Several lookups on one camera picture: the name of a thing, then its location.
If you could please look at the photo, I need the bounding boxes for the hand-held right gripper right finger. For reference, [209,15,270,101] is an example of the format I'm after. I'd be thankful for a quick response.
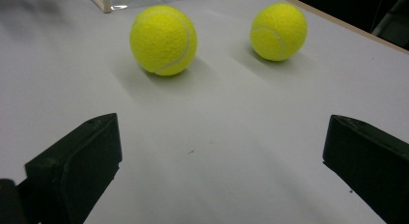
[322,114,409,224]

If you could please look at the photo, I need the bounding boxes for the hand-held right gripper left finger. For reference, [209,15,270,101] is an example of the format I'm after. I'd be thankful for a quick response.
[24,113,123,224]

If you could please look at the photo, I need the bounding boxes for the yellow tennis ball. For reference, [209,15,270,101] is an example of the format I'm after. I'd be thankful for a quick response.
[129,5,199,77]
[249,2,309,62]

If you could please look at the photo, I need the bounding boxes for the wooden table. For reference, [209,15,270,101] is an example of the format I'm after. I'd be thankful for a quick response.
[269,0,409,56]

